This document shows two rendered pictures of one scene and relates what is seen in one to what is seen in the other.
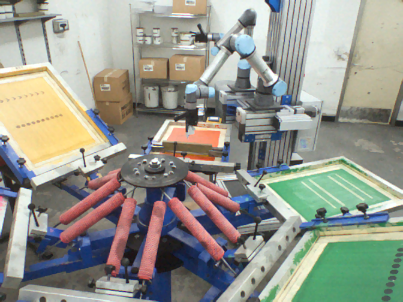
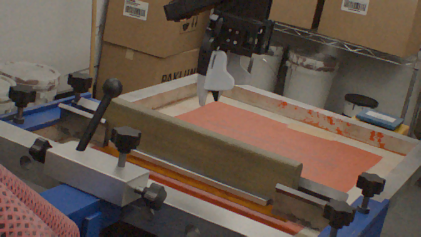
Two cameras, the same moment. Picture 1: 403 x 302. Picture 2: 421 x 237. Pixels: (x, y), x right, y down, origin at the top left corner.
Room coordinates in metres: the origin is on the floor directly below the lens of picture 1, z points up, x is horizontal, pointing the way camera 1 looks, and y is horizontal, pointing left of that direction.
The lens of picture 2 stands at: (0.93, -0.26, 1.45)
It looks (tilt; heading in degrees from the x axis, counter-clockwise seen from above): 17 degrees down; 17
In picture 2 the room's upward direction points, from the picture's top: 12 degrees clockwise
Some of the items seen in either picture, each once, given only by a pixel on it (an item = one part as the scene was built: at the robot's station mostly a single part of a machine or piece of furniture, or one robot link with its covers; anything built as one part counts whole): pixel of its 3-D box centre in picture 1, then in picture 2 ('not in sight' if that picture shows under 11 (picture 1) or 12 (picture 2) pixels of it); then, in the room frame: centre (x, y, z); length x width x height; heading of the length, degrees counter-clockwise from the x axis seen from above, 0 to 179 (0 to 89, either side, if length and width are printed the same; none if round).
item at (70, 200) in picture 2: not in sight; (65, 214); (1.74, 0.14, 1.02); 0.17 x 0.06 x 0.05; 173
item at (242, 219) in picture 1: (264, 214); not in sight; (1.50, -0.37, 0.90); 1.24 x 0.06 x 0.06; 113
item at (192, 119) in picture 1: (191, 116); (242, 14); (2.08, 0.07, 1.26); 0.09 x 0.08 x 0.12; 84
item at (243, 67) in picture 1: (244, 68); not in sight; (2.92, -0.36, 1.42); 0.13 x 0.12 x 0.14; 168
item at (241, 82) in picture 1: (243, 81); not in sight; (2.91, -0.36, 1.31); 0.15 x 0.15 x 0.10
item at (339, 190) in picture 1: (310, 181); not in sight; (1.61, -0.63, 1.05); 1.08 x 0.61 x 0.23; 113
